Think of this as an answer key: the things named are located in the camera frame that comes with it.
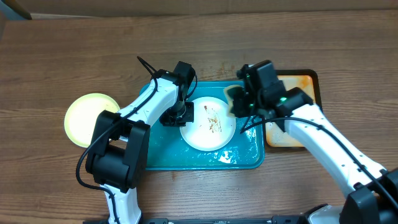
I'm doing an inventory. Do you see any yellow green sponge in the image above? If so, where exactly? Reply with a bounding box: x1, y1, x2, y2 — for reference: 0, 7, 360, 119
223, 85, 246, 118

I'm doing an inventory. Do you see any yellow plate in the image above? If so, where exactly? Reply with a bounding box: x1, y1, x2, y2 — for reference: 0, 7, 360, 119
64, 93, 120, 147

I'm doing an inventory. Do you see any white plate with brown smears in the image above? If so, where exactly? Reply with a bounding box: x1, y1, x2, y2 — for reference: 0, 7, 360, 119
180, 96, 236, 152

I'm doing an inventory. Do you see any black tray with soapy water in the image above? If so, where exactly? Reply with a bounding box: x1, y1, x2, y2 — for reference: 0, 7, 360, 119
264, 69, 323, 149

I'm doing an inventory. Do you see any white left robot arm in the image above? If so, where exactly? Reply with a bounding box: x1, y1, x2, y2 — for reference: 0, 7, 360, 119
76, 62, 197, 223

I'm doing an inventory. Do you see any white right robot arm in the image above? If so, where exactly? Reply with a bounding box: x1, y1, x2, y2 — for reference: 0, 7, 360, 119
224, 85, 397, 223

